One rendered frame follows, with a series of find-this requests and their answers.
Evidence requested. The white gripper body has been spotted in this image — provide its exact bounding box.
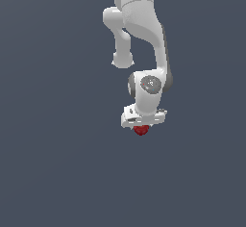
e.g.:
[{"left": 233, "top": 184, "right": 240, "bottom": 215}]
[{"left": 120, "top": 103, "right": 168, "bottom": 130}]

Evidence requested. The small red object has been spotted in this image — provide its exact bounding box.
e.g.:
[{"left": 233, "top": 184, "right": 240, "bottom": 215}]
[{"left": 133, "top": 125, "right": 151, "bottom": 137}]

